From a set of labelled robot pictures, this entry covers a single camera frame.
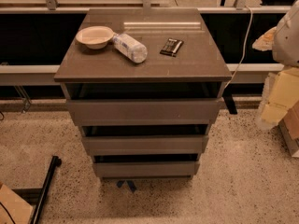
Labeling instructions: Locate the white cable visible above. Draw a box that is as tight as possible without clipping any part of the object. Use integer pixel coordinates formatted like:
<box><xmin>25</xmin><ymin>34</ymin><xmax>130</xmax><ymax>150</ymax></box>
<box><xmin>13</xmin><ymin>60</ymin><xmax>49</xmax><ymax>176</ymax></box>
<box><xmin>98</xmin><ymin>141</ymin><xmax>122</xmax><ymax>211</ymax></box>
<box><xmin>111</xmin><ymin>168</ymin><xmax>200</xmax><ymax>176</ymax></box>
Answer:
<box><xmin>222</xmin><ymin>5</ymin><xmax>254</xmax><ymax>91</ymax></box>

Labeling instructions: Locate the black snack packet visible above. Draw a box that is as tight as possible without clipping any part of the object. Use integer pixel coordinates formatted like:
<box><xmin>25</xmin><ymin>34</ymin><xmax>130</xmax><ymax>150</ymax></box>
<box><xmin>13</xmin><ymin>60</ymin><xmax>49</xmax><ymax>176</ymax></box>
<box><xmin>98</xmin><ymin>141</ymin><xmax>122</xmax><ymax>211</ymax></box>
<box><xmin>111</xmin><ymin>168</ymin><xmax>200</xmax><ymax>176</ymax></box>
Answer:
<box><xmin>160</xmin><ymin>38</ymin><xmax>184</xmax><ymax>57</ymax></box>

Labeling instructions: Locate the white paper bowl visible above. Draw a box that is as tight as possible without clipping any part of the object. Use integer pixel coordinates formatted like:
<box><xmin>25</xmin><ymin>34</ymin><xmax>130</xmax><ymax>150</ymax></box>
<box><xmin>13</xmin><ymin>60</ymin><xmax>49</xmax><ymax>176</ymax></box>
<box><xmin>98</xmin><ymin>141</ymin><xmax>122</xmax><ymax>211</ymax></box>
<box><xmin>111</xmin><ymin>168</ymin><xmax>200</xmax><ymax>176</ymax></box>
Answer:
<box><xmin>76</xmin><ymin>26</ymin><xmax>114</xmax><ymax>49</ymax></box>

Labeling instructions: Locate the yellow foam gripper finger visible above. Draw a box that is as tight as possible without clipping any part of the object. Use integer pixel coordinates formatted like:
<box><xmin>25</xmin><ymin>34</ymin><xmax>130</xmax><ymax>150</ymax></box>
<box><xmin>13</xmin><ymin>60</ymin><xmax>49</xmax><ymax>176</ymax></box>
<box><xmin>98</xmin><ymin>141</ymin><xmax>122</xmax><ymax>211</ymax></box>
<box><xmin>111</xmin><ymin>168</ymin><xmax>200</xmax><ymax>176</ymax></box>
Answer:
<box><xmin>260</xmin><ymin>67</ymin><xmax>299</xmax><ymax>125</ymax></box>
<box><xmin>252</xmin><ymin>27</ymin><xmax>277</xmax><ymax>51</ymax></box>

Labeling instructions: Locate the cardboard box left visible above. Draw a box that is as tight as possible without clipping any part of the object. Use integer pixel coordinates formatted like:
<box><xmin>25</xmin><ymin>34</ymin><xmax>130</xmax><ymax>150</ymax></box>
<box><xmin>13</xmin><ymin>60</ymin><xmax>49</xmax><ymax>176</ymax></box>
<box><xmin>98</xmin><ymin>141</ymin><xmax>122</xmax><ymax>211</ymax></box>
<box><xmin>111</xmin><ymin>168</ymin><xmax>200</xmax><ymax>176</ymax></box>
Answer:
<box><xmin>0</xmin><ymin>183</ymin><xmax>33</xmax><ymax>224</ymax></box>

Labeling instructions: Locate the clear plastic water bottle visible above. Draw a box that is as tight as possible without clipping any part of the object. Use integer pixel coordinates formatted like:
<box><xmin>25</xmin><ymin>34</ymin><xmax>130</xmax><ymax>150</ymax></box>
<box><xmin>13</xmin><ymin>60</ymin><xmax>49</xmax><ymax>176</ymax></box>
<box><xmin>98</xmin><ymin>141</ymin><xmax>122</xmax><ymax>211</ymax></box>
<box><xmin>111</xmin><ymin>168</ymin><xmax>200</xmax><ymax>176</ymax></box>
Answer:
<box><xmin>112</xmin><ymin>34</ymin><xmax>148</xmax><ymax>63</ymax></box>

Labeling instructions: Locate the grey top drawer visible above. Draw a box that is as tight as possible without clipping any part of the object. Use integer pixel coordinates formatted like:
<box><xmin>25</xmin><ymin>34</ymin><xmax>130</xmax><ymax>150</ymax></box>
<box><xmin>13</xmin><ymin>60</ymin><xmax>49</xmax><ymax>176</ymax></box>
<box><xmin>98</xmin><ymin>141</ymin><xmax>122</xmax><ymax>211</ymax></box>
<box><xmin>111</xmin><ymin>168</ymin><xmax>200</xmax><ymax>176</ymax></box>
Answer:
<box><xmin>66</xmin><ymin>99</ymin><xmax>220</xmax><ymax>126</ymax></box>

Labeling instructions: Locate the cardboard box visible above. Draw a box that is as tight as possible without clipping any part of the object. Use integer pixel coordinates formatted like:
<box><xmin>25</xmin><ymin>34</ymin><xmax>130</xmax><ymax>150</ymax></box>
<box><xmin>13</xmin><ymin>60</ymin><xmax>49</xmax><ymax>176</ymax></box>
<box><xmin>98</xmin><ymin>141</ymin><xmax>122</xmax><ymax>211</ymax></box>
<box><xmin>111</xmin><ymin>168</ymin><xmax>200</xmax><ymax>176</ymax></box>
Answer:
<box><xmin>279</xmin><ymin>102</ymin><xmax>299</xmax><ymax>158</ymax></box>
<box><xmin>0</xmin><ymin>183</ymin><xmax>33</xmax><ymax>224</ymax></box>

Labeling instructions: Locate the grey bottom drawer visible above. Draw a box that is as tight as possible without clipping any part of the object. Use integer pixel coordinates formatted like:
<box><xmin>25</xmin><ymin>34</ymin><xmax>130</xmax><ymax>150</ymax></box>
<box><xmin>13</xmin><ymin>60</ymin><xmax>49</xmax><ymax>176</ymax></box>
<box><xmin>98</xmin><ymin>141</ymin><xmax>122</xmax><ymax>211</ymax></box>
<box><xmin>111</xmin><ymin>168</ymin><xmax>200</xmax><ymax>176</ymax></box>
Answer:
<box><xmin>93</xmin><ymin>161</ymin><xmax>199</xmax><ymax>178</ymax></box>

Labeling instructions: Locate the grey middle drawer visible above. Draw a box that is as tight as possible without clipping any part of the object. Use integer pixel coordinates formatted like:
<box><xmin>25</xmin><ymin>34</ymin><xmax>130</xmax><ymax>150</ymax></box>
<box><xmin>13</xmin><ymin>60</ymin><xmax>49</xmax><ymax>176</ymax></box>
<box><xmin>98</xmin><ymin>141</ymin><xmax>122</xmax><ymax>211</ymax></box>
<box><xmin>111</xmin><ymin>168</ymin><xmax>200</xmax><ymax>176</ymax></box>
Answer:
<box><xmin>82</xmin><ymin>135</ymin><xmax>208</xmax><ymax>156</ymax></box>

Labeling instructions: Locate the black table leg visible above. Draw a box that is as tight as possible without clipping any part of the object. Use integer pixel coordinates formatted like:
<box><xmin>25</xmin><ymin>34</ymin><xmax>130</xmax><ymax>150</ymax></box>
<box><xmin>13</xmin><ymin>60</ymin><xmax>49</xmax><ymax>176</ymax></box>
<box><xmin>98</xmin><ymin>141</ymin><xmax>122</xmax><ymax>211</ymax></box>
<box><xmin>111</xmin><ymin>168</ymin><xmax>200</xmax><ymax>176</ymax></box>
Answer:
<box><xmin>222</xmin><ymin>88</ymin><xmax>237</xmax><ymax>115</ymax></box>

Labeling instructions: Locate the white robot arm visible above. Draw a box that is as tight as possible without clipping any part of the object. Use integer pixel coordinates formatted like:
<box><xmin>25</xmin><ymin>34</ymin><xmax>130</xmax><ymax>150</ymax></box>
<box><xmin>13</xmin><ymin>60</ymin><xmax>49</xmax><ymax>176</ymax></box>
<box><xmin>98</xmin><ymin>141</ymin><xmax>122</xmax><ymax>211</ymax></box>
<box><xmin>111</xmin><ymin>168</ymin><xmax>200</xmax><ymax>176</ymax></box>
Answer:
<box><xmin>252</xmin><ymin>1</ymin><xmax>299</xmax><ymax>130</ymax></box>

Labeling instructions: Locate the grey drawer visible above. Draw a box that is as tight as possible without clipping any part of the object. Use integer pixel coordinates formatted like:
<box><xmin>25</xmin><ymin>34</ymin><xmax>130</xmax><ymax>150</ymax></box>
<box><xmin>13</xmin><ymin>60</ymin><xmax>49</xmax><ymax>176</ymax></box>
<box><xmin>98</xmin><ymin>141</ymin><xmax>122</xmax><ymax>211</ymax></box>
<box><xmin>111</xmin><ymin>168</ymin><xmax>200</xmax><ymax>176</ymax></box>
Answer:
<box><xmin>66</xmin><ymin>99</ymin><xmax>220</xmax><ymax>126</ymax></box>
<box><xmin>93</xmin><ymin>161</ymin><xmax>199</xmax><ymax>178</ymax></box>
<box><xmin>82</xmin><ymin>135</ymin><xmax>208</xmax><ymax>156</ymax></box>

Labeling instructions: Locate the black metal frame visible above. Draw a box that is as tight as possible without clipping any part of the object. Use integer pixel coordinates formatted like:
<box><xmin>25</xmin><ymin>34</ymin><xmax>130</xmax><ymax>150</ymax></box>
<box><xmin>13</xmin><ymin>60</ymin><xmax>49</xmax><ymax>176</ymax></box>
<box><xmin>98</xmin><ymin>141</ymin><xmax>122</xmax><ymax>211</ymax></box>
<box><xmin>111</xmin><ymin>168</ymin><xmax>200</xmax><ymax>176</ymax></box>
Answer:
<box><xmin>15</xmin><ymin>156</ymin><xmax>62</xmax><ymax>224</ymax></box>

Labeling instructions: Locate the cardboard box right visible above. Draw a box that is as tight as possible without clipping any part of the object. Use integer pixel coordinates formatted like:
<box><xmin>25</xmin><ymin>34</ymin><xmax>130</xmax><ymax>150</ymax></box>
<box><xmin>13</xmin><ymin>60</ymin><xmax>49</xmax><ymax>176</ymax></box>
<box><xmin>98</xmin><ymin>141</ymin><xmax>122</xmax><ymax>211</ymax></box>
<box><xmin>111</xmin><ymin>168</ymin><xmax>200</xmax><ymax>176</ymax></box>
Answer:
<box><xmin>279</xmin><ymin>102</ymin><xmax>299</xmax><ymax>158</ymax></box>

